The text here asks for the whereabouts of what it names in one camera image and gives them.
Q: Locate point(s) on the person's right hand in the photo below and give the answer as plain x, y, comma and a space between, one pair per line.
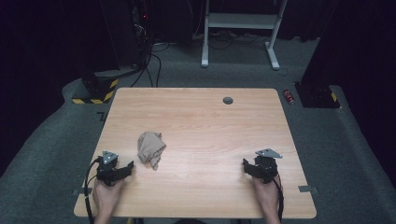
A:
267, 196

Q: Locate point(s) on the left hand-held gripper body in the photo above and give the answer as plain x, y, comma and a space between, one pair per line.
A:
108, 171

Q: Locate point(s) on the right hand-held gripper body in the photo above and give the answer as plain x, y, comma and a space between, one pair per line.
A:
266, 168

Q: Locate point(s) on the person's left hand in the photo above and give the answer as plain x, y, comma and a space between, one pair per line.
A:
106, 196

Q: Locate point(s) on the grey tape strip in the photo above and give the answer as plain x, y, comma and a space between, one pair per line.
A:
307, 188
83, 191

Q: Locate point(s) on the black yellow striped stand base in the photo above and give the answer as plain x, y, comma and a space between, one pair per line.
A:
99, 90

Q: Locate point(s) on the grey round table grommet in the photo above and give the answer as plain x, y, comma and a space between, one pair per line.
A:
228, 100

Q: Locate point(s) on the beige cloth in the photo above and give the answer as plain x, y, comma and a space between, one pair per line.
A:
151, 149

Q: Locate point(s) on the white metal stand frame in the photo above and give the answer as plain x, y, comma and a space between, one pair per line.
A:
239, 21

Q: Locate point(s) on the dark equipment rack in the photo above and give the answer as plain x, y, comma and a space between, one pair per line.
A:
141, 31

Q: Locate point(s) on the red can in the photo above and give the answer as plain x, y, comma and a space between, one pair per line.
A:
288, 96

